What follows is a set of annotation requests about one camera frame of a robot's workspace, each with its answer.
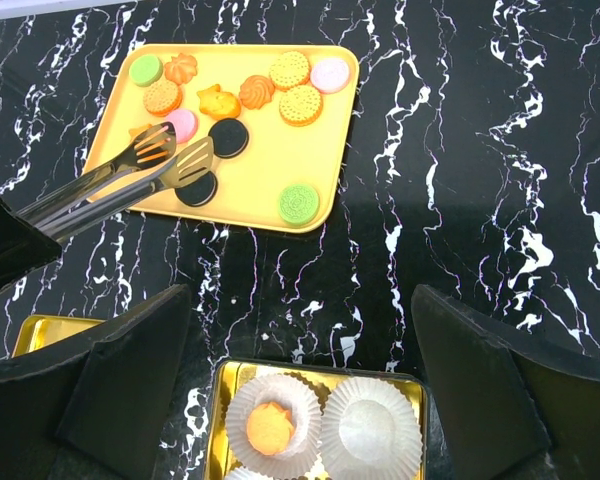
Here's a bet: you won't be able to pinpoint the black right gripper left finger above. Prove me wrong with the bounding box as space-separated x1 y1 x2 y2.
0 285 191 479

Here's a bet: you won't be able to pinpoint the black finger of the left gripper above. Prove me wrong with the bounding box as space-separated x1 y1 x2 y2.
0 197 62 293

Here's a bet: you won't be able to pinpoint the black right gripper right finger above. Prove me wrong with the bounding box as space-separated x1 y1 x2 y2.
411 285 600 479

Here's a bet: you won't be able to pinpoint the gold tin lid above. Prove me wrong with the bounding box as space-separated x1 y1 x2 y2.
11 315 102 358

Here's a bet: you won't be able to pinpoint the metal serving tongs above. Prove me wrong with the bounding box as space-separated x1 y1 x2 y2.
18 122 214 242

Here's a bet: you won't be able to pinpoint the orange cat-shaped cookie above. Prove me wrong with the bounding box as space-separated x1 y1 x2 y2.
246 402 295 456

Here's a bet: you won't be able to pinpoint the gold cookie tin box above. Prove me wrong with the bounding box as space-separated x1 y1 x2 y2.
204 359 429 479

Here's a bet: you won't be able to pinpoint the black sandwich cookie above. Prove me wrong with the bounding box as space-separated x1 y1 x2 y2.
208 118 249 159
175 171 218 207

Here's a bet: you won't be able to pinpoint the white paper cup rear-right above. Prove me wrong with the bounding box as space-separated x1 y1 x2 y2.
320 377 423 479

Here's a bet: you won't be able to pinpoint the white paper cup front-left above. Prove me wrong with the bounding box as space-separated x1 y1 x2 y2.
224 466 273 480

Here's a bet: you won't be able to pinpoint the yellow cat-shaped cookie left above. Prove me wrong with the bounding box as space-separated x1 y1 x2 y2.
131 124 165 163

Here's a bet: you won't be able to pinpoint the yellow cat-shaped cookie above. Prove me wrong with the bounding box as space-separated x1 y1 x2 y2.
131 124 165 163
197 84 241 121

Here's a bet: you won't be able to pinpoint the white paper cup rear-left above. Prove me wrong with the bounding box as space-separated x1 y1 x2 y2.
225 374 321 479

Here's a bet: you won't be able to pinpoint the yellow dotted sandwich cookie left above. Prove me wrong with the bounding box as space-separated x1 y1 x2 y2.
143 80 183 117

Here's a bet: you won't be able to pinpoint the pink round cookie left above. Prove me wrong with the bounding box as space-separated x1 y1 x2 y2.
166 108 198 144

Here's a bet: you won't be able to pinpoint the pink round cookie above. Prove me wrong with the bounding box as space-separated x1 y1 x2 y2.
310 57 351 94
166 108 198 144

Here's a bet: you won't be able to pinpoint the green round cookie top-left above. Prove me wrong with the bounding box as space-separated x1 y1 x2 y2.
129 54 163 87

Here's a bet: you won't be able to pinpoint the orange swirl cookie left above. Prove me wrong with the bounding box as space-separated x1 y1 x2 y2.
164 53 198 85

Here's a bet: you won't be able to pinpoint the orange swirl cookie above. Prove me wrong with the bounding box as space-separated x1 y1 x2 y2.
239 75 276 110
164 53 198 85

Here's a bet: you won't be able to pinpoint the yellow cat-shaped cookie centre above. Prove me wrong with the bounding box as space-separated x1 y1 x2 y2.
197 84 241 121

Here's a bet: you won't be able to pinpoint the green embossed round cookie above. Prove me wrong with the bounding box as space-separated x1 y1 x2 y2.
278 183 320 226

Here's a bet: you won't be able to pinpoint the orange swirl cookie centre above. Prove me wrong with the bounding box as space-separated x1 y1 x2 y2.
239 75 276 110

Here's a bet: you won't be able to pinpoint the yellow plastic tray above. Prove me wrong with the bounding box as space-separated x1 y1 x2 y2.
83 43 359 233

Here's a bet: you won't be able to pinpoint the yellow dotted cookie top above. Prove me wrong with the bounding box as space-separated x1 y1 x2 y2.
269 51 311 91

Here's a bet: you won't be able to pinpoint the pink round cookie right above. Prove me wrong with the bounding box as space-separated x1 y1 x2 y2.
310 57 351 94

